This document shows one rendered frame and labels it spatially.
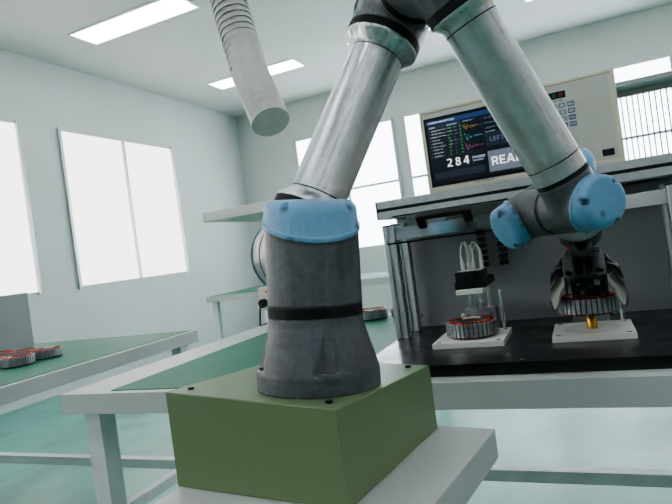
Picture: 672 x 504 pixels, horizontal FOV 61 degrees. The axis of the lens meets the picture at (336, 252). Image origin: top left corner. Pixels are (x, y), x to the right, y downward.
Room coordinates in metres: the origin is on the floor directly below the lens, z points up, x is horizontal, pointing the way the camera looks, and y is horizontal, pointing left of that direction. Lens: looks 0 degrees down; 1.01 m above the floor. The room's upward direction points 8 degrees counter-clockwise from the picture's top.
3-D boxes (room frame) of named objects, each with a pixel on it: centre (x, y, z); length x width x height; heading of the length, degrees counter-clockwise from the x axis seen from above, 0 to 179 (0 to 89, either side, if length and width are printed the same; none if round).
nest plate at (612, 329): (1.15, -0.50, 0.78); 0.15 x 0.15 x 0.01; 67
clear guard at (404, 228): (1.25, -0.28, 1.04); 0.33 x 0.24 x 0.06; 157
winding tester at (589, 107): (1.49, -0.53, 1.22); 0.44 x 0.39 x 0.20; 67
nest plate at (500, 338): (1.25, -0.27, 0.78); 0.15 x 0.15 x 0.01; 67
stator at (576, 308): (1.11, -0.48, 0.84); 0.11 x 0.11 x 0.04
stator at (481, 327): (1.25, -0.27, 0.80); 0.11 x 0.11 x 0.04
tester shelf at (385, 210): (1.49, -0.51, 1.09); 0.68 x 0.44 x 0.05; 67
